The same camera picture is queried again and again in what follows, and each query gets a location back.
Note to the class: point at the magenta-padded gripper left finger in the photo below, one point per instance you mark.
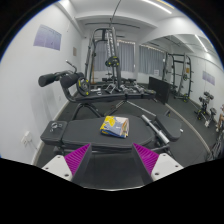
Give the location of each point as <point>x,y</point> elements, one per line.
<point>76,160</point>

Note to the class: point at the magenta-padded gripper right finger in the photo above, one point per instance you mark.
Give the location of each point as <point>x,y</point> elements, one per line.
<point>148,160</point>

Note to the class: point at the black padded weight bench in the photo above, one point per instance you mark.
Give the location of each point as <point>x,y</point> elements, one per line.
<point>83,131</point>

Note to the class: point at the silver barbell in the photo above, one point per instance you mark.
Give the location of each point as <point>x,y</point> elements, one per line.
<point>155,129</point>

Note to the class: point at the metal spring barbell collar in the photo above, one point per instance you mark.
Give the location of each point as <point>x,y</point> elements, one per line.
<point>55,126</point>

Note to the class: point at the black box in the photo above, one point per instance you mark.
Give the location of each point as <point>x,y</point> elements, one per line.
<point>160,90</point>

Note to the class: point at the black bench with roller pads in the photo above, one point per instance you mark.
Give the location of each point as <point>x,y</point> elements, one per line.
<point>110,96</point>

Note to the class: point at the black yellow weight plate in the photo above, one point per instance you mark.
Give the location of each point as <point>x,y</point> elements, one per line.
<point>112,61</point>
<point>83,86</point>

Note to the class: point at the group of dumbbells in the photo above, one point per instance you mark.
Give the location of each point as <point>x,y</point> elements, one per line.
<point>128,88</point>

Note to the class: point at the dumbbell rack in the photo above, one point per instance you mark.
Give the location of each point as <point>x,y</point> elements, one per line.
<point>204,106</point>

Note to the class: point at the black squat rack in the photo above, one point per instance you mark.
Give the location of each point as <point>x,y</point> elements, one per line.
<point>185,76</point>

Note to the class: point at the grey window curtain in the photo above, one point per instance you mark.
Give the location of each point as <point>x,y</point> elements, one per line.
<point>128,56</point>
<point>150,60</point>

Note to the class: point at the grey power rack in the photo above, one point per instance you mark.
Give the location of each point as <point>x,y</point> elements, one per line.
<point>116,46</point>

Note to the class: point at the ceiling strip light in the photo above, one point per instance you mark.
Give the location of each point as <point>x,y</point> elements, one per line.
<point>156,6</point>
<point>201,43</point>

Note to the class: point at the white wall outlet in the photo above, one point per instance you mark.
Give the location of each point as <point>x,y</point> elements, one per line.
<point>26,138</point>

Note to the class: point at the small purple wall poster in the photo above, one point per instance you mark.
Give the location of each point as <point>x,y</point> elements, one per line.
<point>208,78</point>

